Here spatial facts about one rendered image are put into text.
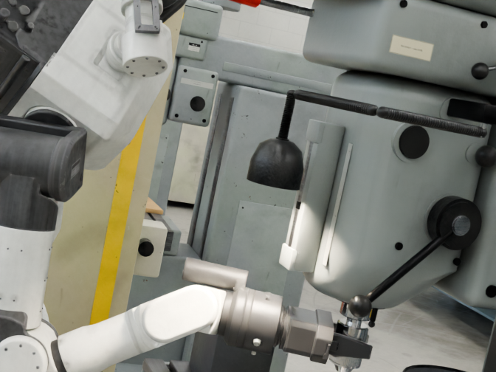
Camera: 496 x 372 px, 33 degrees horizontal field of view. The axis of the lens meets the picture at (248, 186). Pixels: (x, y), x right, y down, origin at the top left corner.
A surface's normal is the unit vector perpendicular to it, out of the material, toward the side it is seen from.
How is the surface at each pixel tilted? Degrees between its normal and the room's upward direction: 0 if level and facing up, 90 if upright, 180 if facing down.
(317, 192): 90
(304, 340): 90
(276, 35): 90
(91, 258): 90
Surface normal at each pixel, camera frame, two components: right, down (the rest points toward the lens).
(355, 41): -0.93, -0.15
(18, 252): 0.08, 0.07
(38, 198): 0.56, 0.14
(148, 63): 0.10, 0.94
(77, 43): 0.54, -0.33
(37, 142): 0.07, -0.61
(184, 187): 0.32, 0.18
